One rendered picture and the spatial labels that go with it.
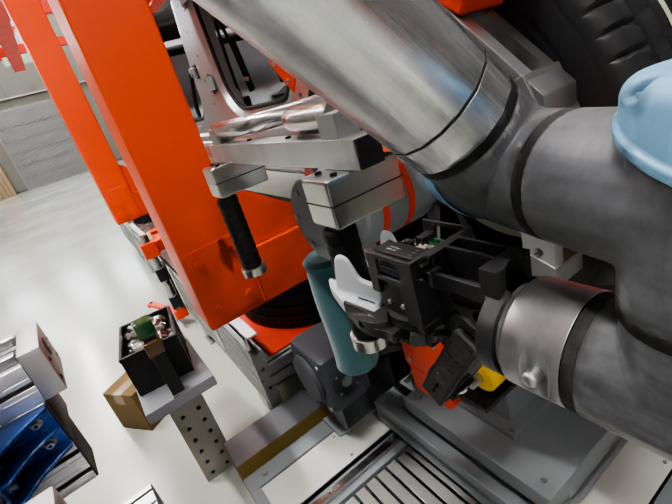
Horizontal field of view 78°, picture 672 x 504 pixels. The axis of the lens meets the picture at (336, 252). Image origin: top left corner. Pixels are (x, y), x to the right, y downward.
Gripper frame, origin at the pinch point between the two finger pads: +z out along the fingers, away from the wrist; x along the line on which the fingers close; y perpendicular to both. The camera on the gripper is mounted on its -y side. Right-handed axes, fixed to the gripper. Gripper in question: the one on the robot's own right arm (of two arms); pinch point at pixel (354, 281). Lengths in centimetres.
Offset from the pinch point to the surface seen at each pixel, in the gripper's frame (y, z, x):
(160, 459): -84, 102, 33
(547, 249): -3.7, -9.7, -20.3
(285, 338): -56, 84, -18
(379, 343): -7.1, -2.3, 0.4
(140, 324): -18, 59, 20
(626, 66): 13.8, -13.8, -29.0
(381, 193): 8.8, -2.6, -4.1
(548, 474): -60, -1, -31
